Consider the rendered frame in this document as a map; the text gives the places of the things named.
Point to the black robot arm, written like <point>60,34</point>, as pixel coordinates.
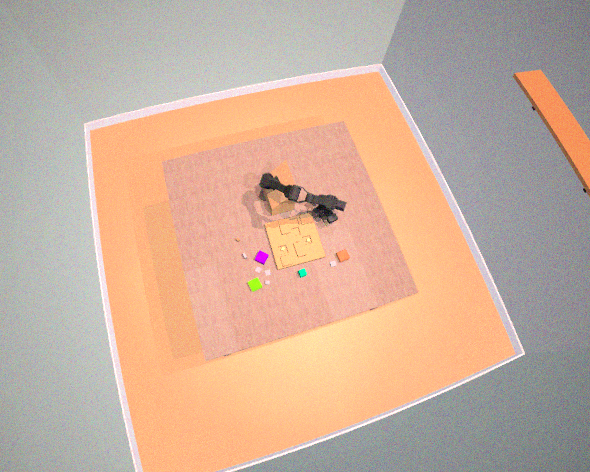
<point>292,192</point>

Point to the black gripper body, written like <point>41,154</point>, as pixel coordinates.
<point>331,217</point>

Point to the lime green block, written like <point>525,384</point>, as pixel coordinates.
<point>254,285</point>

